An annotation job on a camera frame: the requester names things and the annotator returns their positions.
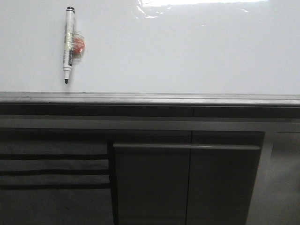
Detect white glossy whiteboard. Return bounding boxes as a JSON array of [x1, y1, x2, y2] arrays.
[[0, 0, 300, 94]]

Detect grey metal table frame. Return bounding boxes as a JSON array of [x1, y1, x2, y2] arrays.
[[0, 92, 300, 225]]

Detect grey striped fabric bin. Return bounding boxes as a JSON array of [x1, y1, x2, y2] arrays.
[[0, 141, 113, 225]]

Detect white whiteboard marker pen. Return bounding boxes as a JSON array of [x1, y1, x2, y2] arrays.
[[63, 6, 85, 84]]

